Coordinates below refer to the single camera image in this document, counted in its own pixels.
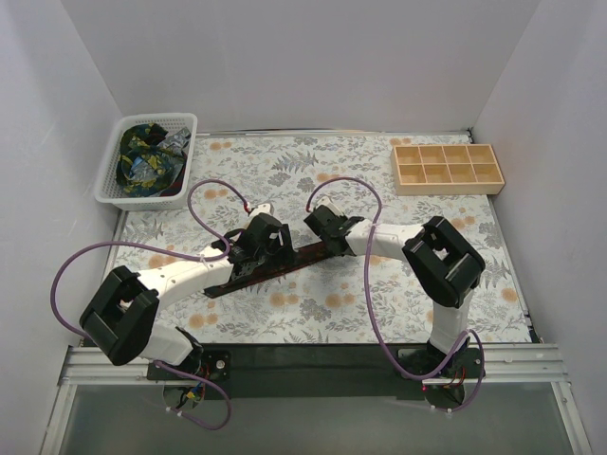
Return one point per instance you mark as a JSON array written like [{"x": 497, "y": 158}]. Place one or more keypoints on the aluminium frame rail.
[{"x": 318, "y": 399}]

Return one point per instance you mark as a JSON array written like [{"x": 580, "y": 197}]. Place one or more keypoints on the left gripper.
[{"x": 283, "y": 244}]

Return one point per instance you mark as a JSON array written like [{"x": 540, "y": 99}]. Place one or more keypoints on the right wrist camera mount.
[{"x": 327, "y": 203}]

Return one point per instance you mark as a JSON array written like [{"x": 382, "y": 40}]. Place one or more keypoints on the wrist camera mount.
[
  {"x": 266, "y": 208},
  {"x": 327, "y": 203}
]

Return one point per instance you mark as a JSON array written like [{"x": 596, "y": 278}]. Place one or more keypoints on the floral table mat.
[{"x": 342, "y": 300}]

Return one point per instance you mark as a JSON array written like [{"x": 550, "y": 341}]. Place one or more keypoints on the silver blue patterned tie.
[{"x": 173, "y": 155}]

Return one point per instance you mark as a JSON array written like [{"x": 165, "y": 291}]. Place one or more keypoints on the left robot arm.
[{"x": 121, "y": 318}]

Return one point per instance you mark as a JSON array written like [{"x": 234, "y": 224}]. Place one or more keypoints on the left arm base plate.
[{"x": 212, "y": 364}]

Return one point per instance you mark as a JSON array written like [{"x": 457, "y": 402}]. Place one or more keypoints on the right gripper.
[{"x": 316, "y": 224}]

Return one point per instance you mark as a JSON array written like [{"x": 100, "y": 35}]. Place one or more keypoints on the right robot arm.
[{"x": 447, "y": 267}]

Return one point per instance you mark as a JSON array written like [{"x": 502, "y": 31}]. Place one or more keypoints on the dark red patterned tie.
[{"x": 303, "y": 258}]

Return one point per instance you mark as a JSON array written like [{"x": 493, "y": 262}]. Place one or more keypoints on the wooden compartment box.
[{"x": 446, "y": 169}]

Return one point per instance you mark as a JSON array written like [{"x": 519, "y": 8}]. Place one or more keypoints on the white plastic basket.
[{"x": 107, "y": 191}]

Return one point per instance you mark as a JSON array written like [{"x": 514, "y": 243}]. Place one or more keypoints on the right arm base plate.
[{"x": 465, "y": 363}]

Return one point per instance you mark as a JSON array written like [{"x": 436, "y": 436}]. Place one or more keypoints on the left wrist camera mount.
[{"x": 266, "y": 208}]

